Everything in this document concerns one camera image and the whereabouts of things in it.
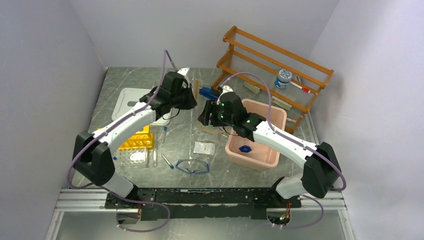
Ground black base frame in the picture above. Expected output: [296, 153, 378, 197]
[104, 187, 302, 221]

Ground blue stapler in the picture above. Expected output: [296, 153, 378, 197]
[199, 86, 221, 101]

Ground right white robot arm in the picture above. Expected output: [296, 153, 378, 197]
[197, 92, 342, 207]

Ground upright blue capped tube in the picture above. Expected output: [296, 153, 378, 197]
[162, 126, 168, 144]

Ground orange wooden shelf rack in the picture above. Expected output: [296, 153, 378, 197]
[212, 26, 334, 133]

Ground pink plastic bin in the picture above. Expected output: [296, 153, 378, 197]
[225, 98, 287, 172]

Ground white plastic lid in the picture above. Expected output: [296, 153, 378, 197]
[111, 87, 151, 121]

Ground small clear plastic bag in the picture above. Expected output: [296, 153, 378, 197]
[193, 141, 216, 155]

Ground clear test tube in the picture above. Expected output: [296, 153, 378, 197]
[152, 148, 158, 168]

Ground beige labelled block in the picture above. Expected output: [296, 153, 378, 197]
[271, 96, 292, 111]

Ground blue white jar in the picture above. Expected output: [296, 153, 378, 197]
[274, 68, 293, 89]

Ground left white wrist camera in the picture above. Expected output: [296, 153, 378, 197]
[177, 67, 190, 87]

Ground wooden handled brush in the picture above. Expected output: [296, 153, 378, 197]
[193, 79, 201, 101]

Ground yellow rubber tubing with clamps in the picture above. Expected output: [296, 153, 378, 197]
[196, 120, 230, 137]

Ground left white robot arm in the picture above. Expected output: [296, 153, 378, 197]
[72, 68, 197, 208]

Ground blue safety glasses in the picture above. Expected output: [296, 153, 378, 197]
[174, 159, 210, 175]

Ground red white marker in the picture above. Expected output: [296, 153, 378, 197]
[290, 81, 311, 94]

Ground yellow test tube rack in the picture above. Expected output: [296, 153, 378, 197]
[98, 125, 155, 151]

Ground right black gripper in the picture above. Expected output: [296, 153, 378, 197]
[197, 99, 236, 127]

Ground beige block on shelf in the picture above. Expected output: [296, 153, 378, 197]
[243, 81, 261, 95]

